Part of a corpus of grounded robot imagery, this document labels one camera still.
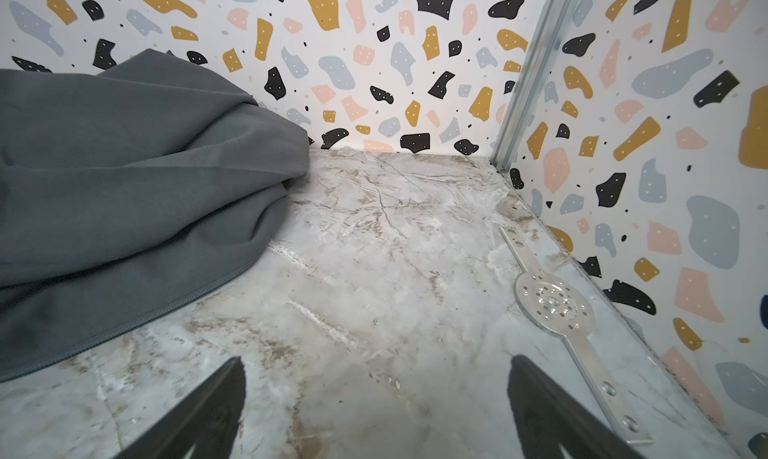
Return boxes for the right corner aluminium post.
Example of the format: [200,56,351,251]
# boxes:
[490,0,577,174]

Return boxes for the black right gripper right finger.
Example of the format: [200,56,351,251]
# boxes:
[507,355,640,459]

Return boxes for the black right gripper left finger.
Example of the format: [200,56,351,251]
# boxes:
[116,357,246,458]

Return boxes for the dark grey zip jacket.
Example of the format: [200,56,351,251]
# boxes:
[1,50,309,381]

